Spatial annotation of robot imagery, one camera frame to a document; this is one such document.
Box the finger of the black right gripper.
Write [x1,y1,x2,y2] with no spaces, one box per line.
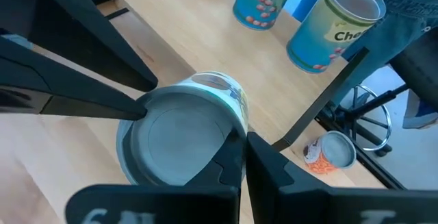
[0,35,149,121]
[0,0,159,92]

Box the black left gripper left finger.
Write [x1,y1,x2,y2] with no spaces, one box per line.
[66,131,245,224]

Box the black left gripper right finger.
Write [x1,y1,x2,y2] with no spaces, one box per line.
[244,131,438,224]

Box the white mixed vegetables can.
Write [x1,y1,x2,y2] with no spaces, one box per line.
[115,71,250,188]

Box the blue cherries can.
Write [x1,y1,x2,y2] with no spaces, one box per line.
[286,0,387,75]
[232,0,300,32]

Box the wooden shelf board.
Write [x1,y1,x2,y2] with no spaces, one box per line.
[97,0,371,156]

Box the orange and white can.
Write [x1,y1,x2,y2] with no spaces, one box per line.
[302,130,357,175]

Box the person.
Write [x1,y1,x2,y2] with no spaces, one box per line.
[337,0,438,131]

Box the black stool with chrome ring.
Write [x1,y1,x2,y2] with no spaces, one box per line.
[326,28,438,158]

